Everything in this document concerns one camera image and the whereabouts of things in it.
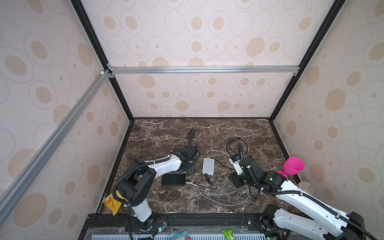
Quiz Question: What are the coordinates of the black network switch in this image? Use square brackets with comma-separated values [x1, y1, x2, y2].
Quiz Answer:
[162, 173, 186, 186]

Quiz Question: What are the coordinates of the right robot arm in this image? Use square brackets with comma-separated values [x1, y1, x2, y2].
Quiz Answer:
[230, 155, 375, 240]

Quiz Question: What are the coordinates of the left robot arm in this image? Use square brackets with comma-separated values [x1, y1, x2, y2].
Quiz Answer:
[112, 144, 199, 225]

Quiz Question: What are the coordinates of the white router box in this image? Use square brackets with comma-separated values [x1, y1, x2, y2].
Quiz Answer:
[202, 158, 215, 176]

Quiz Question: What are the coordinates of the pink plastic goblet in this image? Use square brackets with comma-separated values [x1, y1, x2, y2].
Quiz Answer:
[277, 157, 305, 178]

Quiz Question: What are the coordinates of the green tube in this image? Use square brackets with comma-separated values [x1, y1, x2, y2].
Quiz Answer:
[222, 229, 235, 240]

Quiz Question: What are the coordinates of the teal patterned item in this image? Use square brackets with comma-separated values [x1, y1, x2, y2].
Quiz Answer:
[168, 231, 190, 240]

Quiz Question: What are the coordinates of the yellow snack bag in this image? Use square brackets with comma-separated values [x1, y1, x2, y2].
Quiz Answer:
[103, 193, 122, 216]

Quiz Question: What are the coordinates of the grey ethernet cable lower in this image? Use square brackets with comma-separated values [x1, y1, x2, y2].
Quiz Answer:
[194, 188, 259, 207]

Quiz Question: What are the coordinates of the grey ethernet cable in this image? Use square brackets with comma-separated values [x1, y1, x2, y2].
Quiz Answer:
[191, 181, 250, 197]
[194, 188, 259, 207]

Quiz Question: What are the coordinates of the grey ethernet cable upper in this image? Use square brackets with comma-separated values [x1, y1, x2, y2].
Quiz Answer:
[191, 181, 250, 197]

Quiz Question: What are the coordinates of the black coiled cable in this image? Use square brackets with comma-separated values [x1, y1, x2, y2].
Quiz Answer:
[225, 137, 249, 157]

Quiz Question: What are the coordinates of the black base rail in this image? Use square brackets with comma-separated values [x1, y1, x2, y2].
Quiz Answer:
[81, 213, 265, 233]

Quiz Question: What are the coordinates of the horizontal aluminium rail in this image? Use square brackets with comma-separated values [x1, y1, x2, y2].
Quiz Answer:
[110, 66, 300, 75]

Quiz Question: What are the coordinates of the diagonal aluminium rail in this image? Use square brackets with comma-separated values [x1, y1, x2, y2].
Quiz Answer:
[1, 69, 112, 225]

